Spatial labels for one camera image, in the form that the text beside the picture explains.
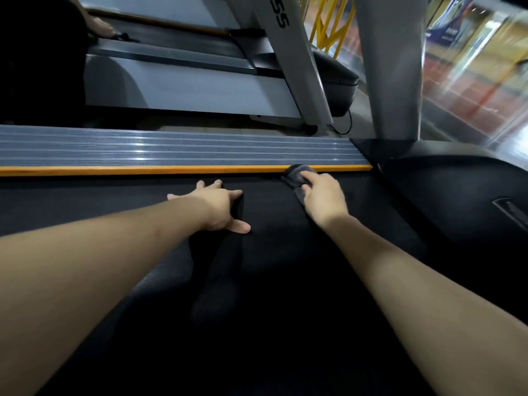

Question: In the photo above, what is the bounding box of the person's right hand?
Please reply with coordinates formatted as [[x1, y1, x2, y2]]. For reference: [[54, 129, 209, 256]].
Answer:
[[300, 170, 351, 230]]

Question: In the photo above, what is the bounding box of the person's left hand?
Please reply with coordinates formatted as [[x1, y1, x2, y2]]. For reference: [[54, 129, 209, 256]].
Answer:
[[167, 180, 251, 235]]

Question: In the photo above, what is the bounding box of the grey cleaning cloth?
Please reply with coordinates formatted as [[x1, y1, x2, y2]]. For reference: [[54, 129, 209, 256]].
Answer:
[[281, 164, 318, 205]]

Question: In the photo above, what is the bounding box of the person's right forearm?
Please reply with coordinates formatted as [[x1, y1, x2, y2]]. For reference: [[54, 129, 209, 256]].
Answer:
[[320, 213, 528, 396]]

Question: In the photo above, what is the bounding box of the person's left forearm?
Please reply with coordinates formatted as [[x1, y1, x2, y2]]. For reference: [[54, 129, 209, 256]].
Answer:
[[0, 195, 213, 396]]

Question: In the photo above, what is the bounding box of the black treadmill belt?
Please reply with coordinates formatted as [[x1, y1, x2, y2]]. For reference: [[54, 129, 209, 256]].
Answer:
[[0, 172, 438, 396]]

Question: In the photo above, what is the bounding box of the grey treadmill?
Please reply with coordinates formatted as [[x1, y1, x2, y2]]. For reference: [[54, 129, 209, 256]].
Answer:
[[75, 0, 360, 136]]

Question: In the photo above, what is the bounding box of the black treadmill motor cover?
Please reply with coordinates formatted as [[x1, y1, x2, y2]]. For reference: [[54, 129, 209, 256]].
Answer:
[[350, 138, 528, 326]]

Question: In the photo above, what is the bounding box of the yellow metal rack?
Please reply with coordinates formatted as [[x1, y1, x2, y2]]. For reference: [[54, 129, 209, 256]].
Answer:
[[302, 0, 358, 59]]

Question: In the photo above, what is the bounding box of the grey ribbed orange-edged side rail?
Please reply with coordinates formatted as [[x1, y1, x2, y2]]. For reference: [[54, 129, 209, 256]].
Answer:
[[0, 124, 374, 177]]

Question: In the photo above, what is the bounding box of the black power cable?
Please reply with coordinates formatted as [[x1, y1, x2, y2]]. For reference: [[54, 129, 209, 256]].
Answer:
[[328, 109, 354, 136]]

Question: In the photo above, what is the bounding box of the silver treadmill upright post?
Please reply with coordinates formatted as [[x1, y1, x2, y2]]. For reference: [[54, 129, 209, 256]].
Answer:
[[354, 0, 428, 141]]

